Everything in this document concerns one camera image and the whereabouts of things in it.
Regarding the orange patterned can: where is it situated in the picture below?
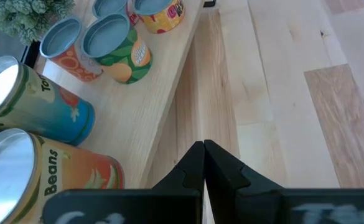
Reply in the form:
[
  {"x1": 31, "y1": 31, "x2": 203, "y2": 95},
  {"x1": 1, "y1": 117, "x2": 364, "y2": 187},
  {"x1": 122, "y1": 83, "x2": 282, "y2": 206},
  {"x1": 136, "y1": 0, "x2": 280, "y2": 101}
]
[{"x1": 39, "y1": 16, "x2": 104, "y2": 83}]

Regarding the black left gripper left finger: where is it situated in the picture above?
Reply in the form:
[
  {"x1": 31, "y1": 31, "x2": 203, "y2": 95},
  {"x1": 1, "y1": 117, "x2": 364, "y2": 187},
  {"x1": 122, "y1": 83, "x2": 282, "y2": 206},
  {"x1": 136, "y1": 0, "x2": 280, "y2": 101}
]
[{"x1": 42, "y1": 140, "x2": 206, "y2": 224}]

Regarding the green sliced peaches can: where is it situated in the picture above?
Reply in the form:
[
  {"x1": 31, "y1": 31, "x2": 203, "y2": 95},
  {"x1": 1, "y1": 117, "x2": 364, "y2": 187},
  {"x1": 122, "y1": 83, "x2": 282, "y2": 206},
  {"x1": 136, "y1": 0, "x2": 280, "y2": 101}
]
[{"x1": 81, "y1": 12, "x2": 153, "y2": 85}]

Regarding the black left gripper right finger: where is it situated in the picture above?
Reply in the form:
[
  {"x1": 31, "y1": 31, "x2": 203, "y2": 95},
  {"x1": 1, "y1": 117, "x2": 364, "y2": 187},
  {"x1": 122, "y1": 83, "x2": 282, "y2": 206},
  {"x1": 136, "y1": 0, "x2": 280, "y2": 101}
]
[{"x1": 203, "y1": 139, "x2": 364, "y2": 224}]

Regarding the yellow pineapple rings can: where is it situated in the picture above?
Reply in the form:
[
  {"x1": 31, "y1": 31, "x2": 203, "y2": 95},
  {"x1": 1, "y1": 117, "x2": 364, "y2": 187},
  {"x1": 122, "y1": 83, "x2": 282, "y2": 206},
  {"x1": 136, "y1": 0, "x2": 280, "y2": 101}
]
[{"x1": 131, "y1": 0, "x2": 186, "y2": 34}]

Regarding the white red saucy can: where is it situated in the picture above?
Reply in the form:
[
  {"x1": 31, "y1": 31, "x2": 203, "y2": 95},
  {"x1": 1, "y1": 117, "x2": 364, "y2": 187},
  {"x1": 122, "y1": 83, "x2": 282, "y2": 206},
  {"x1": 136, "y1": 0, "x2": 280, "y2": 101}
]
[{"x1": 91, "y1": 0, "x2": 141, "y2": 27}]

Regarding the tall tomato can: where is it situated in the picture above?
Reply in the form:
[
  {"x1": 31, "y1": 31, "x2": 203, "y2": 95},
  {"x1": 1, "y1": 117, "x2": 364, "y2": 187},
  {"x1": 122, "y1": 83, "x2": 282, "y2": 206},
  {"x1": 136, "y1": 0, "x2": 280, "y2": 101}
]
[{"x1": 0, "y1": 55, "x2": 96, "y2": 147}]

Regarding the green succulent in patterned pot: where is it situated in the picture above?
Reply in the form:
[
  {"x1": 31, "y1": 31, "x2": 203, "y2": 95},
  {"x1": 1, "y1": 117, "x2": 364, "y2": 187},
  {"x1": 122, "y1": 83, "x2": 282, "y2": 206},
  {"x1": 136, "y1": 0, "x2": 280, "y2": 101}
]
[{"x1": 0, "y1": 0, "x2": 76, "y2": 46}]

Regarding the tall orange beans can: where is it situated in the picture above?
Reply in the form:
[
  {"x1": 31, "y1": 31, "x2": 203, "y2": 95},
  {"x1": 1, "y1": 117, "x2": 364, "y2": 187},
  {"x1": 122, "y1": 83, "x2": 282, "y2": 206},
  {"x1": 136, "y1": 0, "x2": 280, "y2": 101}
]
[{"x1": 0, "y1": 128, "x2": 126, "y2": 224}]

